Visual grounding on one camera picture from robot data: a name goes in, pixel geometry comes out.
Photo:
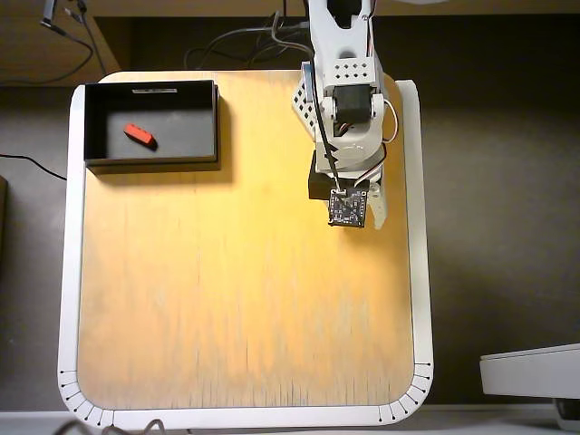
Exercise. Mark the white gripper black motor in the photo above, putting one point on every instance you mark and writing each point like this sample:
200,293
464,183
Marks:
379,209

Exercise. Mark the red lego block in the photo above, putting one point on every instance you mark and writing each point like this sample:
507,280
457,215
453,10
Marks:
140,136

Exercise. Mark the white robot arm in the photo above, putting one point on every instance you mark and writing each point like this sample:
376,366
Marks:
326,54

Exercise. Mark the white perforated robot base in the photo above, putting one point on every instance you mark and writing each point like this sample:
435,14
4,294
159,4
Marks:
301,102

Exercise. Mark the black rectangular bin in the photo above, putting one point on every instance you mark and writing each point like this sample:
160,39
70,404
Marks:
186,131

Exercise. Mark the brown wooden desk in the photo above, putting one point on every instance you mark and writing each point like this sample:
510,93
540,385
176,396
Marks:
27,50

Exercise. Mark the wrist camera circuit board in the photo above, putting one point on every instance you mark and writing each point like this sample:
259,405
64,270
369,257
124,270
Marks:
346,207

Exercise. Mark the white table edge frame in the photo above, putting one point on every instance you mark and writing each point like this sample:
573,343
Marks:
419,226

